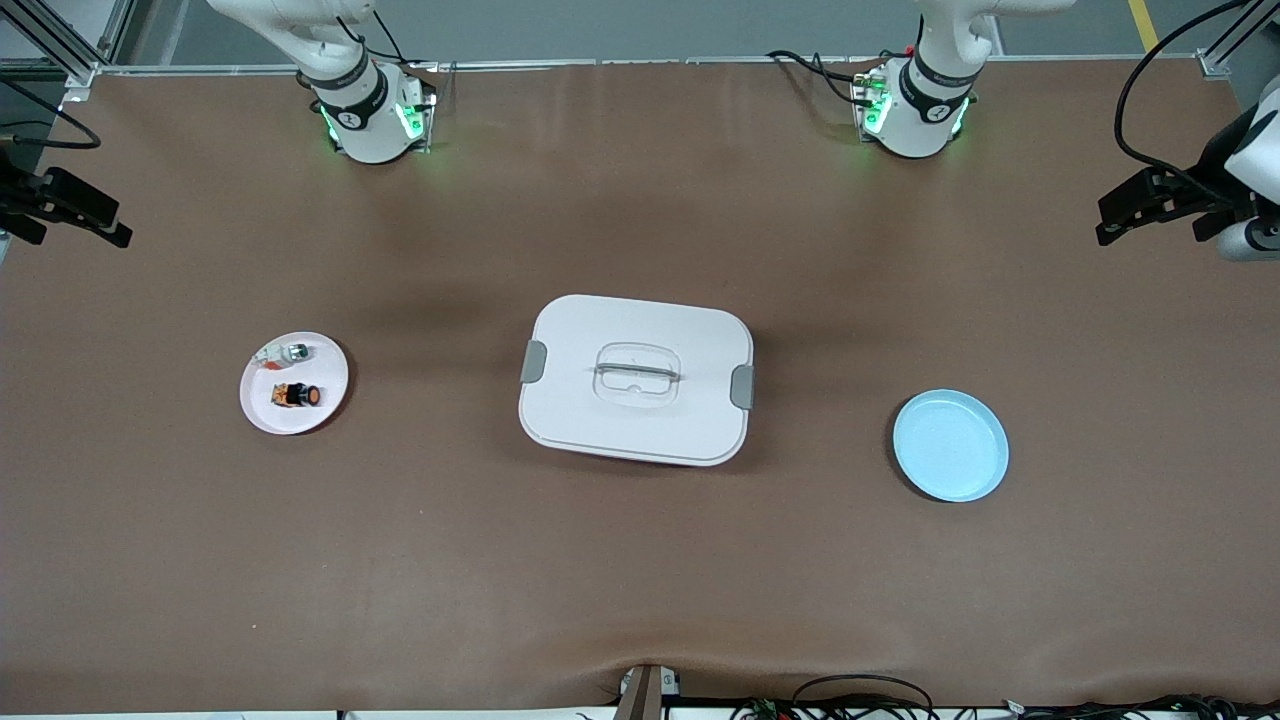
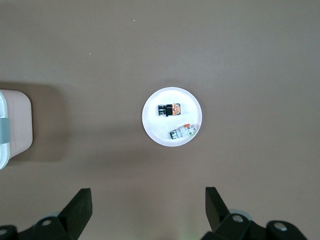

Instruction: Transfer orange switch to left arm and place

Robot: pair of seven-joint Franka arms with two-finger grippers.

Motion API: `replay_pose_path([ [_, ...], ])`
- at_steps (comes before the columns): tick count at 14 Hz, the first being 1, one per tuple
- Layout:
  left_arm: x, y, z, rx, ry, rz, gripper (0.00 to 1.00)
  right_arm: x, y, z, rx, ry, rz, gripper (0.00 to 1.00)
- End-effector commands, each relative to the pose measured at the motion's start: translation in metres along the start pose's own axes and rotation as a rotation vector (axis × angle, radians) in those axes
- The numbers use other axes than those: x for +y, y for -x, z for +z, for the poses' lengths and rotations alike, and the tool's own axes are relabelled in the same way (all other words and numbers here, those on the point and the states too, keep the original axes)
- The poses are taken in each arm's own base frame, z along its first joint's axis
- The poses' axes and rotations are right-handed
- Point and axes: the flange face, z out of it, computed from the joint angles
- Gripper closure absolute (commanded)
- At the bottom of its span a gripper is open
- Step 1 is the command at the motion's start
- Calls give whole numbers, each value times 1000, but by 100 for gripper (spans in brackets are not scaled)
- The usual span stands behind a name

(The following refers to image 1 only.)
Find white lidded storage box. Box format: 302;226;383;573
517;294;756;468

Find pink round plate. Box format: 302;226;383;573
239;331;351;436

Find light blue round plate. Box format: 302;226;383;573
892;389;1011;503

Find aluminium frame profile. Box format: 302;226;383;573
1198;0;1280;83
0;0;136;101

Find black arm base cables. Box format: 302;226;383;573
765;48;906;106

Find tangled cable bundle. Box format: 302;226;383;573
730;693;1280;720

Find silver table edge rail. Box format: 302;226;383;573
95;55;1216;79

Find black looped cable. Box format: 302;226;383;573
790;674;936;720

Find brown camera mount bracket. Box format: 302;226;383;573
613;664;683;720

